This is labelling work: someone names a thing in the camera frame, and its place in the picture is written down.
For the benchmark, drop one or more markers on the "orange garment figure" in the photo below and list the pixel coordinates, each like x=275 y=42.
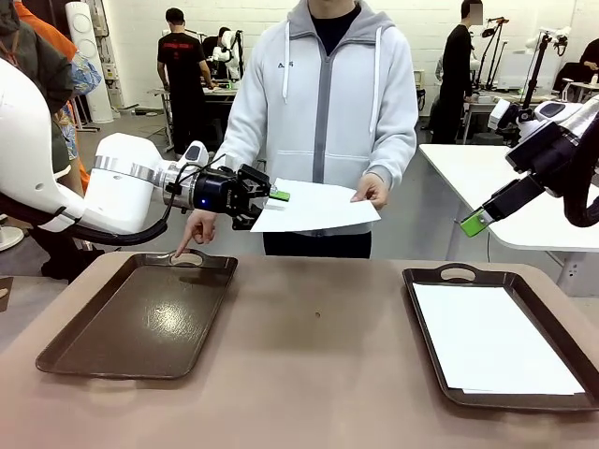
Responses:
x=51 y=35

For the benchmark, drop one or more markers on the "person's right hand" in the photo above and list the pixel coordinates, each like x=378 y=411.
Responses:
x=203 y=227

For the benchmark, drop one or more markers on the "man in black long sleeves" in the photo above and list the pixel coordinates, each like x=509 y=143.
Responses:
x=454 y=61

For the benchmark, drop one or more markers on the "white table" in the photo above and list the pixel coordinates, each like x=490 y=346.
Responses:
x=468 y=173

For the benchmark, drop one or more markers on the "person's left forearm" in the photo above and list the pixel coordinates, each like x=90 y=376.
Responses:
x=398 y=163

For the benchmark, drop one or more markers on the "white tower air conditioner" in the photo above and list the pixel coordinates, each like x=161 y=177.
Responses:
x=86 y=28

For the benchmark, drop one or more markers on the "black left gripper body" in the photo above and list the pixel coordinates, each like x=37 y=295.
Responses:
x=215 y=192

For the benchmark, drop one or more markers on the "person's left hand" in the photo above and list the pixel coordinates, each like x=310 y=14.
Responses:
x=376 y=189

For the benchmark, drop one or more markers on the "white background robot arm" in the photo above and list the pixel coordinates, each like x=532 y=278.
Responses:
x=227 y=47
x=533 y=42

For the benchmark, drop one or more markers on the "grey round stool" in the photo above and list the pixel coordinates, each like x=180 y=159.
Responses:
x=486 y=139

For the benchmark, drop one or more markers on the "seated person in black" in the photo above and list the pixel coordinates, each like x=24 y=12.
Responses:
x=592 y=58

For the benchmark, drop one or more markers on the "black tripod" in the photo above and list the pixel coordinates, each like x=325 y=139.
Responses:
x=537 y=65

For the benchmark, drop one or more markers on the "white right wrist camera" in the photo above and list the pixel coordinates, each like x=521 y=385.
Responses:
x=500 y=114

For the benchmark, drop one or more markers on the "background work desk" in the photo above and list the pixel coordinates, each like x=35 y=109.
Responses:
x=482 y=99

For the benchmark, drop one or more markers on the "white round stand base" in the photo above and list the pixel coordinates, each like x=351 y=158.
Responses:
x=9 y=238

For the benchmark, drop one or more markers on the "man in red-print black shirt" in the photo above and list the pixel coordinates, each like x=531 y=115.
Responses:
x=180 y=70

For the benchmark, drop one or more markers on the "person in grey-white hoodie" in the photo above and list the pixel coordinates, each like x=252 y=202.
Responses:
x=299 y=117

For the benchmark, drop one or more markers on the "small brown object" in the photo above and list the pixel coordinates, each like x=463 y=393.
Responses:
x=5 y=285

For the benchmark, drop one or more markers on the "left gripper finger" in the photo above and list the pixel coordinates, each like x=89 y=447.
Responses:
x=255 y=184
x=243 y=220

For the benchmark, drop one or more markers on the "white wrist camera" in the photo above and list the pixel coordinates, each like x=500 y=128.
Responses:
x=500 y=114
x=194 y=152

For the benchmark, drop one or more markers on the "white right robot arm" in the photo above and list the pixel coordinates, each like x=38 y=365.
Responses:
x=540 y=114

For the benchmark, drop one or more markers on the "beige box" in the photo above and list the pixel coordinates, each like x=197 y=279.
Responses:
x=419 y=79

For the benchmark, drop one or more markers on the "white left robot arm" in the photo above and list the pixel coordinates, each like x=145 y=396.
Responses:
x=117 y=187

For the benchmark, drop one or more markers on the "blue patterned cloth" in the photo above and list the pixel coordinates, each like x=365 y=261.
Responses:
x=86 y=75

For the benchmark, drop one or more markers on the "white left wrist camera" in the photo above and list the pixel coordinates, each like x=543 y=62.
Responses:
x=194 y=152

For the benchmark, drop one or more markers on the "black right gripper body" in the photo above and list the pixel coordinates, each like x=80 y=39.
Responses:
x=547 y=156

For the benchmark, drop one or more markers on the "person's right forearm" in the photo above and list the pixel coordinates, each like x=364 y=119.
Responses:
x=238 y=145

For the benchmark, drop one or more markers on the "brown plastic serving tray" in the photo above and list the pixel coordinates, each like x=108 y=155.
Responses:
x=538 y=313
x=140 y=318

